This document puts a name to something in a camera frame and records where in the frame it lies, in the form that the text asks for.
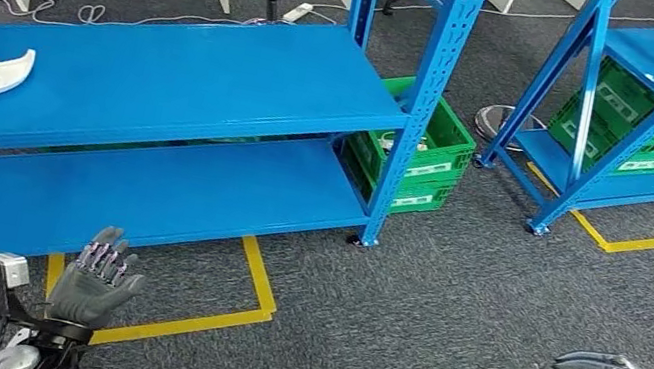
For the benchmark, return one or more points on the blue metal shelf rack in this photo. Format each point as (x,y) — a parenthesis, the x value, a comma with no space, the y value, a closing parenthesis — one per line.
(646,51)
(185,70)

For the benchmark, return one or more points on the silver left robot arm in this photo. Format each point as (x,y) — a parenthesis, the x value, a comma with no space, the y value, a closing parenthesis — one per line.
(17,360)

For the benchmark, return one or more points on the chrome stanchion base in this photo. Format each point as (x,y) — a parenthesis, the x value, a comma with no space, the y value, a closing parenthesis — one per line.
(493,121)

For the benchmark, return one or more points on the white power strip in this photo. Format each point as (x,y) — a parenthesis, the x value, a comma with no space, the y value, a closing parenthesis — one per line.
(297,11)

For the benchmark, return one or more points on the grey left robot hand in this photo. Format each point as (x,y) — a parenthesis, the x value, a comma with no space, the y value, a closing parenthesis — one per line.
(89,296)

